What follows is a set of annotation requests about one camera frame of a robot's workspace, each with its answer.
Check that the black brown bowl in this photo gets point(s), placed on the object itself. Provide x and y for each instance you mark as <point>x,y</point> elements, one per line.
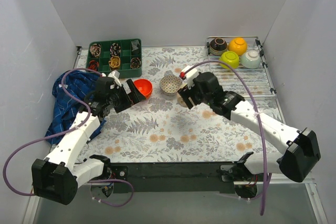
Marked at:
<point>218,46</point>

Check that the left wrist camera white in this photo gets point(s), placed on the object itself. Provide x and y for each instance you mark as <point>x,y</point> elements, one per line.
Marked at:
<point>113,74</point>

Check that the rolled tie yellow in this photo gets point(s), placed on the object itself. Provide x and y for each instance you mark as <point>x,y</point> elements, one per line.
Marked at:
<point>114,63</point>

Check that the rolled tie dark grey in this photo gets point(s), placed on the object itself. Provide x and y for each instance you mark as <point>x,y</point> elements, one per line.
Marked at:
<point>135,47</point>

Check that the metal dish rack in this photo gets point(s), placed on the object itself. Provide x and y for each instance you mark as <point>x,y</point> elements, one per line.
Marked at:
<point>258,80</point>

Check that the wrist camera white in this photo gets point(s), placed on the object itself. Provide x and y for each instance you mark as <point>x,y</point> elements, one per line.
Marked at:
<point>189,75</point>
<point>113,74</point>

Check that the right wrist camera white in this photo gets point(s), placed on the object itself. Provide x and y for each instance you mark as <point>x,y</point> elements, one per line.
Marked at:
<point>189,75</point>

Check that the yellow orange bowl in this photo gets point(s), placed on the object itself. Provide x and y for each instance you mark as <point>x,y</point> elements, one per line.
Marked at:
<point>238,45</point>

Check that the floral table mat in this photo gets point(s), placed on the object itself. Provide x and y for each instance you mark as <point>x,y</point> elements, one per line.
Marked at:
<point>160,129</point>

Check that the rolled tie red black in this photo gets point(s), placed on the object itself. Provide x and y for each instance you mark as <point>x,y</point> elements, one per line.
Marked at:
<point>93,65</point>

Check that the patterned brown white bowl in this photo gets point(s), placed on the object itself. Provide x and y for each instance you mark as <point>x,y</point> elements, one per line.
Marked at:
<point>170,84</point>

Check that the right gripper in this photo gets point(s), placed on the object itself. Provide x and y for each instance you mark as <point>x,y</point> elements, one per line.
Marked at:
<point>189,97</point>

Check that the beige bowl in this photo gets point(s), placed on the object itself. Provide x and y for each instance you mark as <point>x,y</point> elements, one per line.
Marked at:
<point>181,102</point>

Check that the green compartment tray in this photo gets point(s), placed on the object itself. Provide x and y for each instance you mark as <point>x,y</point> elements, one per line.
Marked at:
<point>124,56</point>

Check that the blue plaid shirt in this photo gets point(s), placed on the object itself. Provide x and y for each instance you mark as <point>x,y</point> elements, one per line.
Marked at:
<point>78,83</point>

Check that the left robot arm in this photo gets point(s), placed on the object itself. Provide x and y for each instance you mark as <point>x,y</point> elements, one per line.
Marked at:
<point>96,107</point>

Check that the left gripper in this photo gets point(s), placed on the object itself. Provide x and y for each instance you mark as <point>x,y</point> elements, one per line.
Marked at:
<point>125,97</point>

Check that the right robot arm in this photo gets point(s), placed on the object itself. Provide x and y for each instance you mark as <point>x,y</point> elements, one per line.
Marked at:
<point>298,151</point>

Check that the rolled tie brown black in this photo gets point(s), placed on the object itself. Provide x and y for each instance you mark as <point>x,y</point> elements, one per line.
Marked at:
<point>135,63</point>

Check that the rolled tie pink brown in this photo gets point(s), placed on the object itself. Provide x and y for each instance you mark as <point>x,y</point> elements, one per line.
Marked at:
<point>95,50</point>

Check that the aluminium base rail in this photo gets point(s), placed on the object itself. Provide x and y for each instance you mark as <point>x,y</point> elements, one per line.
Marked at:
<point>168,176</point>

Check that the lime green bowl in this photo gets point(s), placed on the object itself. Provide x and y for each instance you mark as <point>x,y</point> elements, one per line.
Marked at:
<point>230,58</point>

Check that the rolled tie black dotted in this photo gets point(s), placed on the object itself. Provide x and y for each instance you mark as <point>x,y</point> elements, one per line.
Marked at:
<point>115,49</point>

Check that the pale green bowl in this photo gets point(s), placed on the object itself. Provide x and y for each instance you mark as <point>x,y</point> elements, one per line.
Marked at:
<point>250,59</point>

